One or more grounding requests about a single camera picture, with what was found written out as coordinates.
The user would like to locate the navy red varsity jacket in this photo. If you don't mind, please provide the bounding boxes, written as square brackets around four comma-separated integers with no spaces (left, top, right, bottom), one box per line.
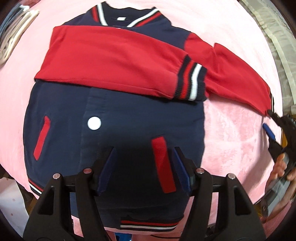
[23,2,272,233]

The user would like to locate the folded cream white clothes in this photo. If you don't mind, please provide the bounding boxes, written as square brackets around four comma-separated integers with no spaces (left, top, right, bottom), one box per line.
[1,4,40,66]

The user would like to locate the person right hand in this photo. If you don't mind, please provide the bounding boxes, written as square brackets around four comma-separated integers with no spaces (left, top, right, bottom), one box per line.
[265,153,295,220]

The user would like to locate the pink plush bed blanket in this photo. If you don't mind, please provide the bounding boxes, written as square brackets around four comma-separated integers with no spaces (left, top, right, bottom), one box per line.
[0,0,287,238]

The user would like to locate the white cardboard box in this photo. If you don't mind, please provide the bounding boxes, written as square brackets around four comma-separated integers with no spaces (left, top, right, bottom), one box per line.
[0,177,29,237]

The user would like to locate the cream lace covered furniture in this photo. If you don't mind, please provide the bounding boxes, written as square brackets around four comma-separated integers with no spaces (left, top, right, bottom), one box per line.
[239,0,295,115]

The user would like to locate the folded blue jeans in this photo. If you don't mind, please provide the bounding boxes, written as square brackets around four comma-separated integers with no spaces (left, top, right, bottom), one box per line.
[0,3,23,37]

